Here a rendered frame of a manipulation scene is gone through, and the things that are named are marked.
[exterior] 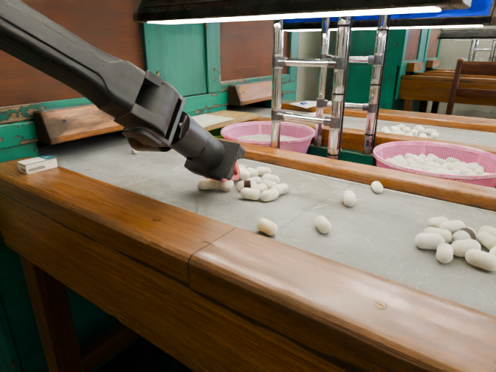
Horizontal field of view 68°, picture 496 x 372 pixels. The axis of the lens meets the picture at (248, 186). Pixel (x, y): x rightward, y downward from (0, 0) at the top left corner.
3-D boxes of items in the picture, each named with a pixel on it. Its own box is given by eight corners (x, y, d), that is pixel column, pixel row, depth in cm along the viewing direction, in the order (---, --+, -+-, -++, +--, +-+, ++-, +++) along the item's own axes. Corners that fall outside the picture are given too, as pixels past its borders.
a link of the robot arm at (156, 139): (142, 131, 48) (162, 77, 51) (86, 132, 54) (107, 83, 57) (193, 169, 58) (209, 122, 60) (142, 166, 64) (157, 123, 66)
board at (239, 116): (190, 135, 100) (190, 131, 99) (153, 128, 108) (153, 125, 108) (258, 117, 125) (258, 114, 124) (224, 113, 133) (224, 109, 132)
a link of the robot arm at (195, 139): (179, 141, 53) (190, 106, 55) (145, 141, 56) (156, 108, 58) (205, 160, 59) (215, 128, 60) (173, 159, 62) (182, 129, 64)
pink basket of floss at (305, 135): (325, 175, 97) (328, 139, 93) (224, 178, 94) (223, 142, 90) (300, 148, 121) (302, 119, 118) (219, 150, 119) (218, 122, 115)
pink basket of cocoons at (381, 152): (520, 229, 68) (535, 181, 65) (370, 213, 75) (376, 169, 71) (477, 181, 92) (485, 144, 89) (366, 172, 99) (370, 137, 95)
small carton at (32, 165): (26, 175, 70) (24, 164, 69) (18, 171, 71) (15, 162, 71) (57, 167, 74) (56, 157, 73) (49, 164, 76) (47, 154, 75)
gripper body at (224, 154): (202, 139, 69) (178, 120, 63) (246, 148, 64) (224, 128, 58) (189, 170, 68) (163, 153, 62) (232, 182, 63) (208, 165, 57)
